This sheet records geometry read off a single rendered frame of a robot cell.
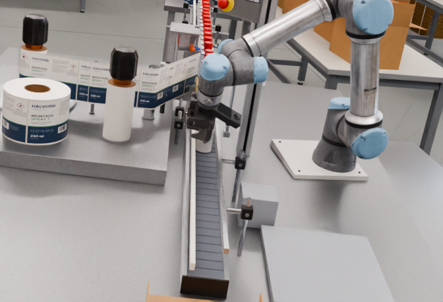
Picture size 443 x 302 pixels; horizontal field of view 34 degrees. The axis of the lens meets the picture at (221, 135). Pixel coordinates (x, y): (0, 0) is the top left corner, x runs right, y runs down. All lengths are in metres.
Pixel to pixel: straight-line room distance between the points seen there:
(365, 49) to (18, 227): 1.08
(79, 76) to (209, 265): 1.00
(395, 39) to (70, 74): 2.12
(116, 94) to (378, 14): 0.81
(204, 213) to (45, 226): 0.41
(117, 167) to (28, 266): 0.53
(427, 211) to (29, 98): 1.27
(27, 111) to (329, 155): 0.98
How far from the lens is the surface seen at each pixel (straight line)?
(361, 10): 2.11
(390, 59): 4.15
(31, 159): 2.22
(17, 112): 2.26
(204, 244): 1.83
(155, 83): 2.51
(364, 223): 2.22
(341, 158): 2.46
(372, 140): 2.30
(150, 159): 2.25
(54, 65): 2.53
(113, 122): 2.31
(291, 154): 2.52
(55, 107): 2.25
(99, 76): 2.50
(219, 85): 2.06
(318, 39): 4.53
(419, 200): 2.46
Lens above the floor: 1.80
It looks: 22 degrees down
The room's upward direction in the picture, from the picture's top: 9 degrees clockwise
